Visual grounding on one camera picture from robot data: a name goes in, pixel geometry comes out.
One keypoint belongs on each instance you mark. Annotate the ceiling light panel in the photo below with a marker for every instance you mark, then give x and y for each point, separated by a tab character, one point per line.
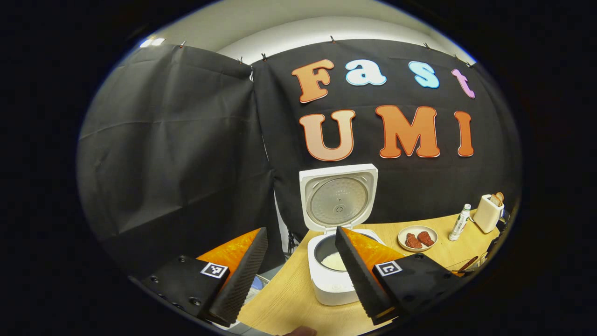
151	42

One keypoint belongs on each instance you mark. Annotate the white round plate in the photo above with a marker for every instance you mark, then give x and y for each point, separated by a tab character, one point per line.
401	238

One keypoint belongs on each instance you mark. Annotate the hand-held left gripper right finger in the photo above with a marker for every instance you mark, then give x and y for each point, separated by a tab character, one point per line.
359	280

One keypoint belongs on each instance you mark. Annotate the white rice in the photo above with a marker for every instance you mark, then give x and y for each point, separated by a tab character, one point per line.
333	261

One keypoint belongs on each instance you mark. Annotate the red meat piece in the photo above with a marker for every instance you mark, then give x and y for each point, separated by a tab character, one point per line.
425	238
413	241

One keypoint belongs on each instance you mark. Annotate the blue round disc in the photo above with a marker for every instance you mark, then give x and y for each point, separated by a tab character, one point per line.
256	282

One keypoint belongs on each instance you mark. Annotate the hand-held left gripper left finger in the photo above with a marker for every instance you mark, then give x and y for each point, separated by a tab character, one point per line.
245	280

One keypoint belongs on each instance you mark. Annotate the black backdrop cloth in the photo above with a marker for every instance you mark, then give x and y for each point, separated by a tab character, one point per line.
177	163

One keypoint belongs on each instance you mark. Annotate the white green drink bottle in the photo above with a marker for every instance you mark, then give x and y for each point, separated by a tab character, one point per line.
459	224

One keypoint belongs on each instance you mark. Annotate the white rice cooker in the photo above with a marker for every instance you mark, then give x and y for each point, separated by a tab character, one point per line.
326	289

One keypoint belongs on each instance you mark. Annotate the black tripod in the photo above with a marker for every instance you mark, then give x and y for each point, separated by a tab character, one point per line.
291	242

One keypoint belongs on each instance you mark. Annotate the white toaster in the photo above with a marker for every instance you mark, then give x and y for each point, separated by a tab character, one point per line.
485	217

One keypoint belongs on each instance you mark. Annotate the toasted bread slice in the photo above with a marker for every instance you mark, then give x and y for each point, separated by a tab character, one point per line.
500	196
494	199

